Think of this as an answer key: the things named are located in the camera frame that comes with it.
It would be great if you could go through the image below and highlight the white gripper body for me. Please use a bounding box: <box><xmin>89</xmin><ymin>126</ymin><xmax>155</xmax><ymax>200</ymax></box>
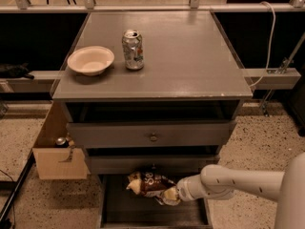
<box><xmin>176</xmin><ymin>175</ymin><xmax>207</xmax><ymax>201</ymax></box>

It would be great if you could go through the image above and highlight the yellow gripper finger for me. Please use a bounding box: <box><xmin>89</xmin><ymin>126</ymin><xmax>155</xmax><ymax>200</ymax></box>
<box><xmin>162</xmin><ymin>186</ymin><xmax>181</xmax><ymax>206</ymax></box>

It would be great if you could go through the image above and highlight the brown chip bag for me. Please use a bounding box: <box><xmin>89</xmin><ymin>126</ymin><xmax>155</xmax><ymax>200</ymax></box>
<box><xmin>126</xmin><ymin>171</ymin><xmax>176</xmax><ymax>205</ymax></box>

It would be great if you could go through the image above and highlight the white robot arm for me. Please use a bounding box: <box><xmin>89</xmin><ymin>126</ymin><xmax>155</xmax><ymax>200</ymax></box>
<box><xmin>161</xmin><ymin>153</ymin><xmax>305</xmax><ymax>229</ymax></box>

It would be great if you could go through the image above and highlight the middle grey drawer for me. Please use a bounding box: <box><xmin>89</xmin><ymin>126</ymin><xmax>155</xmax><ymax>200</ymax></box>
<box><xmin>85</xmin><ymin>155</ymin><xmax>219</xmax><ymax>175</ymax></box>

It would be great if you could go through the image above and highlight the grey drawer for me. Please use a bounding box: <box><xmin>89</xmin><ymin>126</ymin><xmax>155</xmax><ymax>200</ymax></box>
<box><xmin>96</xmin><ymin>175</ymin><xmax>213</xmax><ymax>229</ymax></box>
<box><xmin>85</xmin><ymin>155</ymin><xmax>219</xmax><ymax>175</ymax></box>
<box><xmin>67</xmin><ymin>121</ymin><xmax>236</xmax><ymax>148</ymax></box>

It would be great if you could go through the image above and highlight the bottom grey drawer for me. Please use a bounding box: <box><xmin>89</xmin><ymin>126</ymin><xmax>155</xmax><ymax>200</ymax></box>
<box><xmin>96</xmin><ymin>175</ymin><xmax>213</xmax><ymax>229</ymax></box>

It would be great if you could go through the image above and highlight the top grey drawer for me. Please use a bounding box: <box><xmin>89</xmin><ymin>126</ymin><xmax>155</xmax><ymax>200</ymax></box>
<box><xmin>67</xmin><ymin>121</ymin><xmax>236</xmax><ymax>148</ymax></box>

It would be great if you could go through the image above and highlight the dark can in box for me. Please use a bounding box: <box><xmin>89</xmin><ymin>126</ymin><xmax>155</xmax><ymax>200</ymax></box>
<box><xmin>55</xmin><ymin>137</ymin><xmax>69</xmax><ymax>148</ymax></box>

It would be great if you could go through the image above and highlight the cardboard box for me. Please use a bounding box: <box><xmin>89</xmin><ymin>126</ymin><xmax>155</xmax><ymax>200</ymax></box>
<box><xmin>32</xmin><ymin>102</ymin><xmax>88</xmax><ymax>179</ymax></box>

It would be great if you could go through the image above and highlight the white paper bowl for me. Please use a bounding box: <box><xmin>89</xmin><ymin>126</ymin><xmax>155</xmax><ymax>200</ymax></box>
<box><xmin>68</xmin><ymin>46</ymin><xmax>114</xmax><ymax>76</ymax></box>

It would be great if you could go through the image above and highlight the silver soda can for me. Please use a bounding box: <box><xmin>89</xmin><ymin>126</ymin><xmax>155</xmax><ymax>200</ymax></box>
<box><xmin>122</xmin><ymin>29</ymin><xmax>144</xmax><ymax>71</ymax></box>

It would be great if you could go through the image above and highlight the black object on ledge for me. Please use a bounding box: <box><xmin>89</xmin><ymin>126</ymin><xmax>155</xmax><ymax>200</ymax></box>
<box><xmin>0</xmin><ymin>63</ymin><xmax>34</xmax><ymax>79</ymax></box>

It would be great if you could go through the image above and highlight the white cable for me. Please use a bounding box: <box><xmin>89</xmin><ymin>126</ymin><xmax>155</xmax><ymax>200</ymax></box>
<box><xmin>248</xmin><ymin>1</ymin><xmax>276</xmax><ymax>88</ymax></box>

